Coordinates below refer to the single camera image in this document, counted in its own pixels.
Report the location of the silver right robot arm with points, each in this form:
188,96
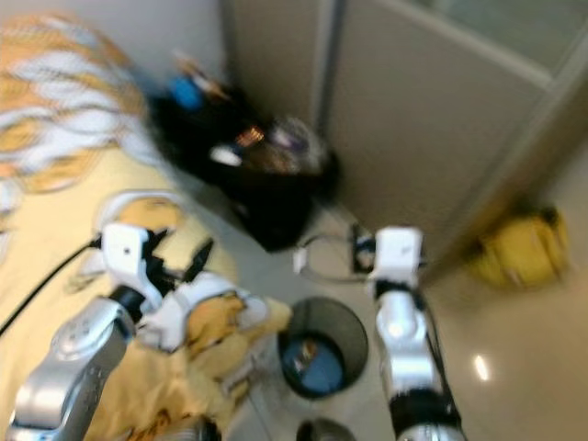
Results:
400,340

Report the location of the black mesh waste bin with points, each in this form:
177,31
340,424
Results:
344,326

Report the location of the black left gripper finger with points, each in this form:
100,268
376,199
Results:
200,260

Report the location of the beige wardrobe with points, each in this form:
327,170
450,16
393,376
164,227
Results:
413,119

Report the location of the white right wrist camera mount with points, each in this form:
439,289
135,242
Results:
397,250

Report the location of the small blue object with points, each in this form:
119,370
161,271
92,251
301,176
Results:
186,92

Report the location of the grey robot left foot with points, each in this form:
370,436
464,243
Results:
195,432

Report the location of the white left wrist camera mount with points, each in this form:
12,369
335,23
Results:
124,250

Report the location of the yellow bag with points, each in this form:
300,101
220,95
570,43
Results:
519,248

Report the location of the blue rubbish item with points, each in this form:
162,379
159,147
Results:
317,372

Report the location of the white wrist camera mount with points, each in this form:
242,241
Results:
397,250
124,250

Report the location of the yellow cartoon print blanket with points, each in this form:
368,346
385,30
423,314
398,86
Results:
55,110

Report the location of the black bag with clutter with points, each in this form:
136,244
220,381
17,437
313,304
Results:
266,211

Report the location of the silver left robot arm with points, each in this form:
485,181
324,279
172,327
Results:
69,367

